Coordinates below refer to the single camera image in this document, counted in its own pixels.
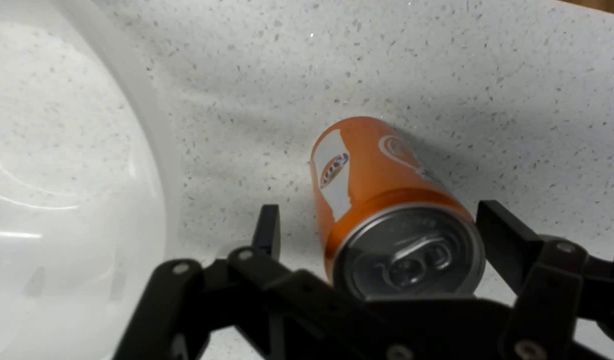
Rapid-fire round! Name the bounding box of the orange soda can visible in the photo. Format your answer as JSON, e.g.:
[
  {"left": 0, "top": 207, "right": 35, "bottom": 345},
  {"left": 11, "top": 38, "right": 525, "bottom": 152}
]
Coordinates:
[{"left": 307, "top": 115, "right": 488, "bottom": 307}]

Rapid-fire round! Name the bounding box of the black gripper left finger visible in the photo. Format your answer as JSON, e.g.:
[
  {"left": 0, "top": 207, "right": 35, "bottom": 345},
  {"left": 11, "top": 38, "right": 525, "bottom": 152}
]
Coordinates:
[{"left": 109, "top": 202, "right": 388, "bottom": 360}]

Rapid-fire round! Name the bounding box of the wooden base cabinet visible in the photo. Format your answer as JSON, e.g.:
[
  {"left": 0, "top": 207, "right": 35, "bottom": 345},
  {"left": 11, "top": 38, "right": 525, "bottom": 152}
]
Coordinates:
[{"left": 562, "top": 0, "right": 614, "bottom": 18}]

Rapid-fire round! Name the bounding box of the clear plastic bowl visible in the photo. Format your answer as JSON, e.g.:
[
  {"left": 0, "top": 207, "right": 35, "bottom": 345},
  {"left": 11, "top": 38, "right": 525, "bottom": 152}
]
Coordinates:
[{"left": 0, "top": 0, "right": 181, "bottom": 360}]

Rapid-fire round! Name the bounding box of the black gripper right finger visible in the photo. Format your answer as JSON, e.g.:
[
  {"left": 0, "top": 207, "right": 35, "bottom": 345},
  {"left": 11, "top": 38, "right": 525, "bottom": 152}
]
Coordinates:
[{"left": 474, "top": 198, "right": 614, "bottom": 360}]

